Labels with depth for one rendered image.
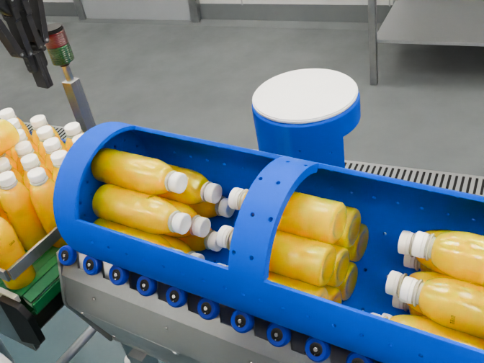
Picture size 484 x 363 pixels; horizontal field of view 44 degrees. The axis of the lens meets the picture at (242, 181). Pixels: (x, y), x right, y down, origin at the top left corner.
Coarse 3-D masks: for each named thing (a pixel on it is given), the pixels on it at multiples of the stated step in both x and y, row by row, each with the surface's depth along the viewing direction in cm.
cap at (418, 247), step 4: (420, 232) 89; (416, 236) 88; (420, 236) 88; (424, 236) 88; (428, 236) 88; (416, 240) 88; (420, 240) 87; (424, 240) 87; (412, 244) 88; (416, 244) 88; (420, 244) 87; (424, 244) 87; (412, 248) 88; (416, 248) 88; (420, 248) 87; (412, 252) 88; (416, 252) 88; (420, 252) 88; (416, 256) 89; (420, 256) 88
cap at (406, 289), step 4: (404, 280) 87; (408, 280) 87; (412, 280) 87; (416, 280) 87; (404, 284) 87; (408, 284) 86; (412, 284) 86; (400, 288) 87; (404, 288) 86; (408, 288) 86; (412, 288) 86; (400, 292) 87; (404, 292) 86; (408, 292) 86; (412, 292) 86; (400, 296) 87; (404, 296) 86; (408, 296) 86; (400, 300) 87; (404, 300) 87; (408, 300) 86
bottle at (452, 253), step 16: (432, 240) 87; (448, 240) 85; (464, 240) 84; (480, 240) 83; (432, 256) 86; (448, 256) 84; (464, 256) 83; (480, 256) 82; (448, 272) 85; (464, 272) 83; (480, 272) 82
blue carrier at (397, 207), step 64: (128, 128) 118; (64, 192) 111; (256, 192) 94; (320, 192) 112; (384, 192) 103; (448, 192) 89; (128, 256) 107; (192, 256) 98; (256, 256) 91; (384, 256) 109; (320, 320) 88; (384, 320) 82
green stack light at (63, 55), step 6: (60, 48) 161; (66, 48) 162; (48, 54) 164; (54, 54) 162; (60, 54) 162; (66, 54) 163; (72, 54) 165; (54, 60) 163; (60, 60) 163; (66, 60) 163; (72, 60) 165
